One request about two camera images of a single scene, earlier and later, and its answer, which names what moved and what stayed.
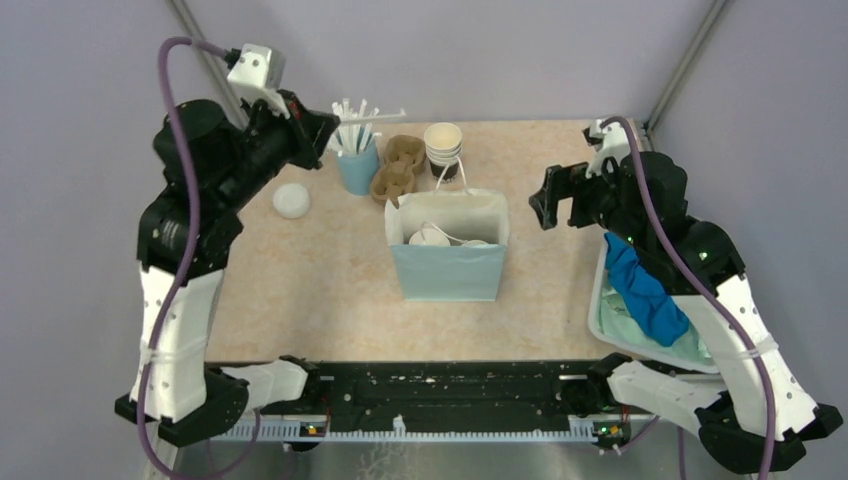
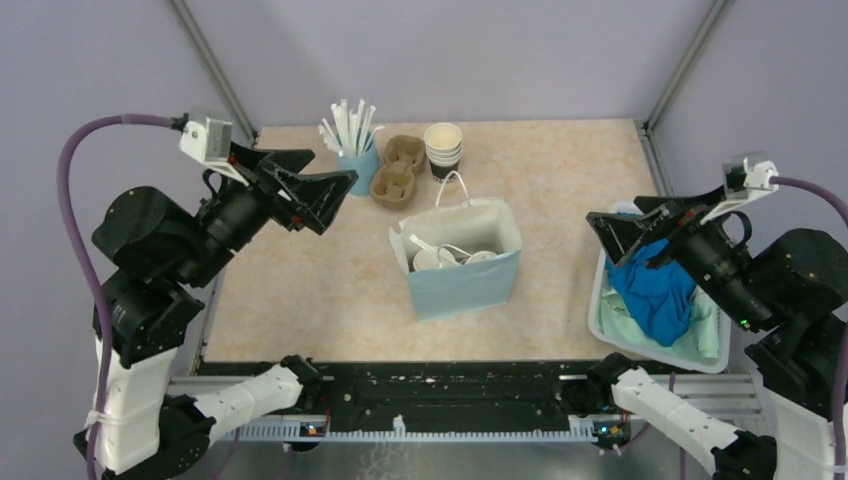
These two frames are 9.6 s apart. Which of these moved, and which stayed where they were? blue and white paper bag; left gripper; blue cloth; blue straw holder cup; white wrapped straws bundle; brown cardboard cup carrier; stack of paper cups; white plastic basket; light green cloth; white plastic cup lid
Moved: left gripper; blue and white paper bag; white plastic cup lid
Stayed: stack of paper cups; light green cloth; white wrapped straws bundle; blue straw holder cup; brown cardboard cup carrier; blue cloth; white plastic basket
